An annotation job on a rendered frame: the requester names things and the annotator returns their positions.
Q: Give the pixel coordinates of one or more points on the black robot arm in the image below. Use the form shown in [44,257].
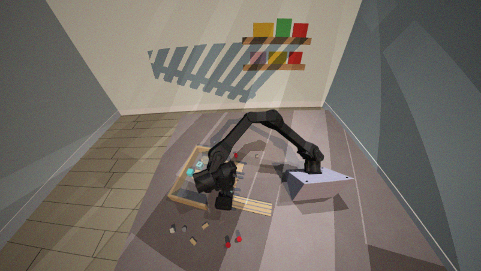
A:
[217,169]

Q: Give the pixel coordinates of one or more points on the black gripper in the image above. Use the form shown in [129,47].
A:
[224,199]

